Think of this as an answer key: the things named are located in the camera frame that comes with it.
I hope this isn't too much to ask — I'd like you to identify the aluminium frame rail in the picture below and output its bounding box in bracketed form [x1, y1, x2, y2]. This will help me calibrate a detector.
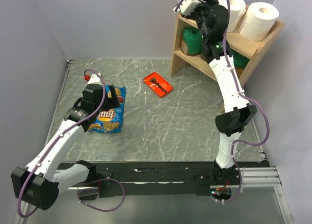
[241, 167, 282, 187]

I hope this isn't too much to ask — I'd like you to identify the orange razor box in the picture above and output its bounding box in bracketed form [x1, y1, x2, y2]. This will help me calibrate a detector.
[143, 72, 173, 98]

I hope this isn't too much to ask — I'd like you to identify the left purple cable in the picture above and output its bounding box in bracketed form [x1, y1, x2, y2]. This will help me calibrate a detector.
[17, 69, 108, 219]

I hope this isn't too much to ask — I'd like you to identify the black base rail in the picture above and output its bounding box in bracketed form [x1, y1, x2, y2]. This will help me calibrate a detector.
[67, 161, 242, 198]

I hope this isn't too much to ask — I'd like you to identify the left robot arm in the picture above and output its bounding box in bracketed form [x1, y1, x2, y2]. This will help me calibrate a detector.
[11, 84, 120, 210]

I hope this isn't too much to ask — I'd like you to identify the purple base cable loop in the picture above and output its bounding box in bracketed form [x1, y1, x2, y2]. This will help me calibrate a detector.
[77, 178, 126, 212]

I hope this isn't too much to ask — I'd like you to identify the wooden two-tier shelf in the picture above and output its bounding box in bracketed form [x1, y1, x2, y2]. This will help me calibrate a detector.
[170, 0, 285, 112]

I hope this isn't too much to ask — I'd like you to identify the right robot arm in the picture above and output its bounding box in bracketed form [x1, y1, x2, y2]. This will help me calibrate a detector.
[193, 0, 257, 185]

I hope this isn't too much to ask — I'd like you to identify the green roll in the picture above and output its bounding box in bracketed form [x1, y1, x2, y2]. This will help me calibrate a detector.
[232, 50, 250, 77]
[180, 27, 202, 56]

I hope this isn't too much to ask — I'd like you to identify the black razor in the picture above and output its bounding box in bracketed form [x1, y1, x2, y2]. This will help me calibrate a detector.
[150, 77, 167, 93]

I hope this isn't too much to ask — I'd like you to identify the blue chips bag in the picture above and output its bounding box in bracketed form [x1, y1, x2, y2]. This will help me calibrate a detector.
[88, 86, 126, 133]

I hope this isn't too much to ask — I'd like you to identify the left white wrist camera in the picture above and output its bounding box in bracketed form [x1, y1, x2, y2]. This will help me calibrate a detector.
[87, 73, 103, 86]

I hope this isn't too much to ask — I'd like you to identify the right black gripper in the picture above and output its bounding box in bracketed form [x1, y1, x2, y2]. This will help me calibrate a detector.
[179, 0, 218, 40]

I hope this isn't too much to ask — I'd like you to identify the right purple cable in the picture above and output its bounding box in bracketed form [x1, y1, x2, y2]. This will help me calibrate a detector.
[174, 0, 270, 147]

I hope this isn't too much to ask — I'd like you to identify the white paper roll front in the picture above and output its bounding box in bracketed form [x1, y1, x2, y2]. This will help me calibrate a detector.
[227, 0, 246, 33]

